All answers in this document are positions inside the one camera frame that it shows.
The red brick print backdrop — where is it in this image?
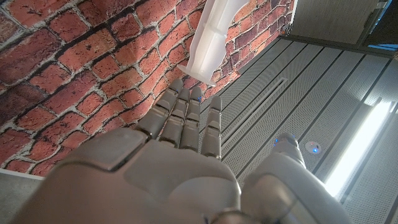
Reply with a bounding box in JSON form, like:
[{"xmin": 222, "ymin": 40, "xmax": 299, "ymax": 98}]
[{"xmin": 0, "ymin": 0, "xmax": 296, "ymax": 177}]

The large clear plastic syringe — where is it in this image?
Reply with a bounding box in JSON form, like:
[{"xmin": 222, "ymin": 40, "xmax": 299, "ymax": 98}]
[{"xmin": 177, "ymin": 0, "xmax": 249, "ymax": 87}]

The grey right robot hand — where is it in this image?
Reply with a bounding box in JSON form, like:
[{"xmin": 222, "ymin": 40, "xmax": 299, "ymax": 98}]
[{"xmin": 9, "ymin": 77, "xmax": 355, "ymax": 224}]

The long ceiling light strip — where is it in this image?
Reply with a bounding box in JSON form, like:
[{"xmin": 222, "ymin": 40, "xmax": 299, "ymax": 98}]
[{"xmin": 323, "ymin": 99, "xmax": 394, "ymax": 198}]

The round white ceiling sensor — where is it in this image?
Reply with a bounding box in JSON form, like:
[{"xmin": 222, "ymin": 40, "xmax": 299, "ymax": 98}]
[{"xmin": 305, "ymin": 141, "xmax": 322, "ymax": 154}]

